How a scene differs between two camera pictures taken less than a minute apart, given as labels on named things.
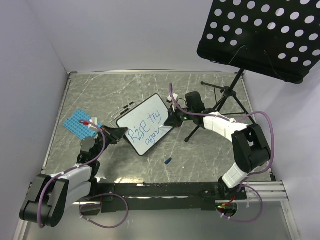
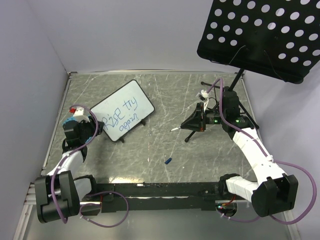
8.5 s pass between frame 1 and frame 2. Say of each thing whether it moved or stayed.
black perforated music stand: stayed
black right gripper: moved
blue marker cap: stayed
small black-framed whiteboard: moved
